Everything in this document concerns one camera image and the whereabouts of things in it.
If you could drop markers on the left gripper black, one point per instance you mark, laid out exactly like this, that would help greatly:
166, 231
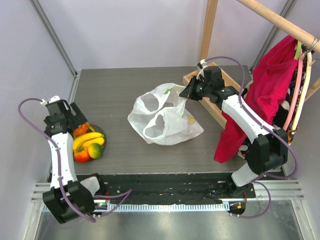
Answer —
78, 119

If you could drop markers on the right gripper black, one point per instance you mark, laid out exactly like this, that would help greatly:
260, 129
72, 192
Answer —
194, 88

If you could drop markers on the orange persimmon fruit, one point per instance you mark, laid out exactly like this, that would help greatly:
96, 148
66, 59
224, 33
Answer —
81, 130

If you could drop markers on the white plastic bag lemon print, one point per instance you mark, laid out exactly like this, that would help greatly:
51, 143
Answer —
160, 116

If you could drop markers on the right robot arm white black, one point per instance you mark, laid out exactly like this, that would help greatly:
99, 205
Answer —
268, 146

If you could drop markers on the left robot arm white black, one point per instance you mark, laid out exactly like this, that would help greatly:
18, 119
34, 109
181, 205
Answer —
67, 198

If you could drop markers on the yellow banana bunch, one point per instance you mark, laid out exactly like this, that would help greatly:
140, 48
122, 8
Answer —
94, 135

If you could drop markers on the green yellow mango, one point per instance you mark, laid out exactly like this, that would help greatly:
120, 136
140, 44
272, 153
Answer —
95, 151

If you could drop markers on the red orange apple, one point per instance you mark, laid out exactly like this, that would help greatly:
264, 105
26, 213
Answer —
81, 155

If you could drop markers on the magenta shirt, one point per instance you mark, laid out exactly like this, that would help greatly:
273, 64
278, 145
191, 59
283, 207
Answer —
233, 137

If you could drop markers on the black patterned garment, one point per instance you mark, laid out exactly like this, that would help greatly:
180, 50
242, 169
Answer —
282, 117

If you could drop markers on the pink hanger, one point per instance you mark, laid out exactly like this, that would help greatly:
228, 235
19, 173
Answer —
295, 92

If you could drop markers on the green hanger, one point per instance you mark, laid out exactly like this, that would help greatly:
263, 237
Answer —
298, 50

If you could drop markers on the cream hanger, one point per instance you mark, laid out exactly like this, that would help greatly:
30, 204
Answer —
303, 92

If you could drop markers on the wooden clothes rack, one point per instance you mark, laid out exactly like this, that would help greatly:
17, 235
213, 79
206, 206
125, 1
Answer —
240, 33

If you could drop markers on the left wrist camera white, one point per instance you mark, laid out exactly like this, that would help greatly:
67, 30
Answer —
53, 99

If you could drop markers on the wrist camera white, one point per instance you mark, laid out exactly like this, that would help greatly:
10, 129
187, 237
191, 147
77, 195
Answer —
53, 99
201, 66

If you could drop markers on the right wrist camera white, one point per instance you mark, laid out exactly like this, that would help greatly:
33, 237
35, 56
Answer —
201, 66

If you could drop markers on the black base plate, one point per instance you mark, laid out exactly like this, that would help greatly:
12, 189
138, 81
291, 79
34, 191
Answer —
173, 188

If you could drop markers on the white cable duct strip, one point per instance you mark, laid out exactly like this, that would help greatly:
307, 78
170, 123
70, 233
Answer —
145, 208

